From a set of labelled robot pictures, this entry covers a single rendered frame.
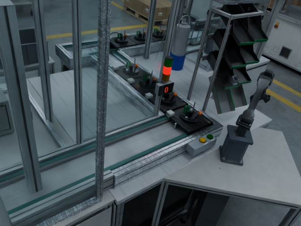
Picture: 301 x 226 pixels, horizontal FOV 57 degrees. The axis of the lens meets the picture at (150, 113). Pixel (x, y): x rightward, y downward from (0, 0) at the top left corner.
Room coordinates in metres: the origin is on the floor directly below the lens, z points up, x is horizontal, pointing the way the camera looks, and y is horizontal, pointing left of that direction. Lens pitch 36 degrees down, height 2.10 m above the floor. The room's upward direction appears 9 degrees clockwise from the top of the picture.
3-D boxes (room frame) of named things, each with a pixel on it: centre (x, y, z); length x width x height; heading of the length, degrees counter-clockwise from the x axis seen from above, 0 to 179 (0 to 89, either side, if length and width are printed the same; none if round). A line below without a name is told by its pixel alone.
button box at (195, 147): (1.37, -0.36, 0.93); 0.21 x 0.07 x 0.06; 133
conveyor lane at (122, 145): (1.40, -0.04, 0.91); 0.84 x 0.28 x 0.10; 133
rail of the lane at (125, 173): (1.29, -0.18, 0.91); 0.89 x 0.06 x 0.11; 133
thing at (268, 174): (1.43, -0.58, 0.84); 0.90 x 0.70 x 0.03; 88
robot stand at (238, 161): (1.38, -0.58, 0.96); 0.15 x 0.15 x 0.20; 88
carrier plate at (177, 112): (1.59, -0.28, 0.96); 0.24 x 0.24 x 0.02; 43
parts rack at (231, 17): (1.93, -0.46, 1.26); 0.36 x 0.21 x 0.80; 133
